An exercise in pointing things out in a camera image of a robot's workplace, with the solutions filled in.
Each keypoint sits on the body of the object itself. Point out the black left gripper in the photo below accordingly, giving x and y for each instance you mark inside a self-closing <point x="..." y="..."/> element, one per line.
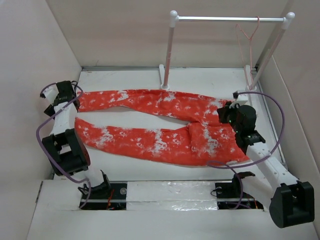
<point x="50" y="109"/>

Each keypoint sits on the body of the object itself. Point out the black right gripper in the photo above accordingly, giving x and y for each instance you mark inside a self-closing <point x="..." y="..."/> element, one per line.
<point x="222" y="112"/>

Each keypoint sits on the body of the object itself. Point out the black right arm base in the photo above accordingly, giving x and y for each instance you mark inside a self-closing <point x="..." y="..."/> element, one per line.
<point x="229" y="195"/>

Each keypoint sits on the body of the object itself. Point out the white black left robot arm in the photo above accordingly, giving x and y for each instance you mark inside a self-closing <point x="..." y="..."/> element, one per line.
<point x="58" y="138"/>

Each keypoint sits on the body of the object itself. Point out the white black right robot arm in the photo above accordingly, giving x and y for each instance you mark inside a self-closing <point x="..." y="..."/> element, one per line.
<point x="289" y="201"/>

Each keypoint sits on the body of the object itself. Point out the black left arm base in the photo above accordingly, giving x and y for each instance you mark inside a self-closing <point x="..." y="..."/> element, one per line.
<point x="109" y="195"/>

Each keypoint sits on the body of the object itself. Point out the white clothes rack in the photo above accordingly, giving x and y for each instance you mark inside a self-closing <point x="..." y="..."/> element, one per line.
<point x="174" y="18"/>

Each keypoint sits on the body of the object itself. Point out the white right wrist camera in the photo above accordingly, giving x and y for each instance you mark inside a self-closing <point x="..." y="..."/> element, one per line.
<point x="239" y="99"/>

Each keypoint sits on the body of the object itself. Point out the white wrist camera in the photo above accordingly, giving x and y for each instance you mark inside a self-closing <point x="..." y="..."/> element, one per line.
<point x="239" y="99"/>
<point x="49" y="94"/>

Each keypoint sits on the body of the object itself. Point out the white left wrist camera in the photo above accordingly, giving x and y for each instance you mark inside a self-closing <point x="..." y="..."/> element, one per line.
<point x="49" y="94"/>

